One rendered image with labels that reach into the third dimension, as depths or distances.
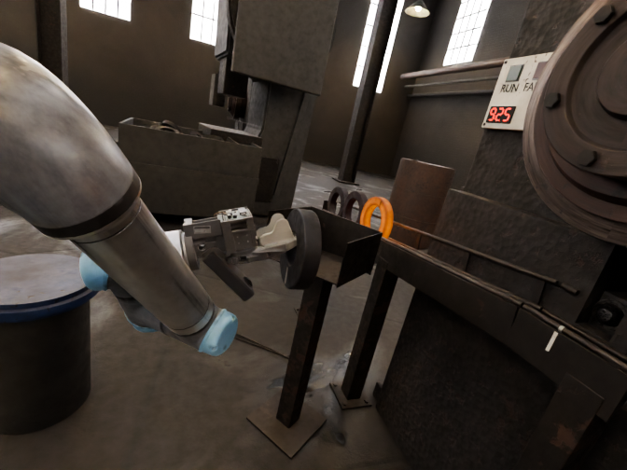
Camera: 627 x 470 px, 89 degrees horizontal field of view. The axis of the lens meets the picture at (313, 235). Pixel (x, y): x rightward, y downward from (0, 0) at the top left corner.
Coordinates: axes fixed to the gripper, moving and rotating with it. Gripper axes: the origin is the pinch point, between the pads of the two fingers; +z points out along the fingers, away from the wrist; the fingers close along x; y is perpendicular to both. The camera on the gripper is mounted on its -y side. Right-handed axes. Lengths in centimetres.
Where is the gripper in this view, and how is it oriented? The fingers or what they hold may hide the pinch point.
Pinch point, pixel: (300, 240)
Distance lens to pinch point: 61.3
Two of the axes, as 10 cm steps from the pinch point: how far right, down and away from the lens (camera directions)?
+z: 9.5, -1.8, 2.6
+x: -3.1, -3.3, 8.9
